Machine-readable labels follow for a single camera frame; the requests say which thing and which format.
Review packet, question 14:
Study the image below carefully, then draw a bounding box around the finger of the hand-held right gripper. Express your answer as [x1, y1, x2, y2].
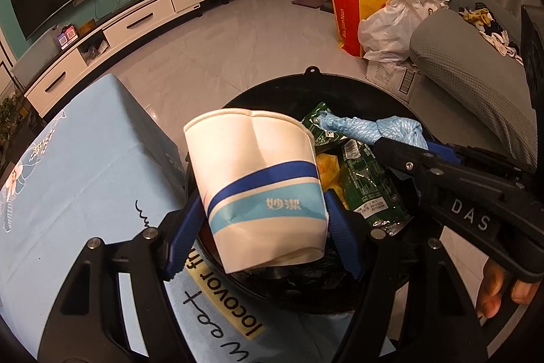
[373, 137, 452, 199]
[426, 142, 533, 186]

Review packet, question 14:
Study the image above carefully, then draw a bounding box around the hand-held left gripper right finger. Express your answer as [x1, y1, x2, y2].
[325, 193, 486, 363]

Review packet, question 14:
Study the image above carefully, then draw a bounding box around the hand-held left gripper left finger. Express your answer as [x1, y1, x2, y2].
[40, 197, 205, 363]

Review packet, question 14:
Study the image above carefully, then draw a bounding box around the green snack packet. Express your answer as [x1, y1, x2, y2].
[301, 102, 412, 235]

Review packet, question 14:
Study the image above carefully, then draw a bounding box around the blue glove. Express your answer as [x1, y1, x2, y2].
[319, 110, 429, 154]

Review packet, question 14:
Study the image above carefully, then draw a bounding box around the yellow snack bag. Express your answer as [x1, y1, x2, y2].
[315, 152, 346, 196]

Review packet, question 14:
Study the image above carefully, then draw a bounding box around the white blue paper cup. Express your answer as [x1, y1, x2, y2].
[184, 108, 330, 274]

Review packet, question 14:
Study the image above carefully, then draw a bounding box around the black bucket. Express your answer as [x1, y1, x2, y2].
[184, 66, 447, 315]

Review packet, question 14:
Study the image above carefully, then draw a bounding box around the person's right hand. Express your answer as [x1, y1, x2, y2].
[475, 259, 541, 320]

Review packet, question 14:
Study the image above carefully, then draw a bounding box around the grey sofa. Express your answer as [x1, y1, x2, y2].
[409, 0, 544, 172]

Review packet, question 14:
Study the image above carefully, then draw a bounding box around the printed cardboard box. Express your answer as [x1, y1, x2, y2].
[366, 59, 423, 105]

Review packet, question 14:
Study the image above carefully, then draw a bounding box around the blue floral tablecloth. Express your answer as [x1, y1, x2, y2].
[0, 74, 404, 363]

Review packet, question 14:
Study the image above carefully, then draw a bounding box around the pile of clothes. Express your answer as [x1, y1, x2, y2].
[459, 6, 525, 66]

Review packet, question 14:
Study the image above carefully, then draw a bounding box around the large white plastic bag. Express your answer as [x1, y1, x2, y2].
[358, 0, 434, 63]

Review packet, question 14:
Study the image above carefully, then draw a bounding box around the red yellow shopping bag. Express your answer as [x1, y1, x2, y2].
[331, 0, 392, 57]

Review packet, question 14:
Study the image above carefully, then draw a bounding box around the group of leafy plants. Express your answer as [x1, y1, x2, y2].
[0, 91, 30, 147]

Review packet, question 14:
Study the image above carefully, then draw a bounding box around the white TV cabinet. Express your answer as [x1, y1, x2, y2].
[23, 0, 234, 119]

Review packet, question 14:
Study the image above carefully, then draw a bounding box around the grey panel heater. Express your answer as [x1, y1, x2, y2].
[12, 35, 60, 89]

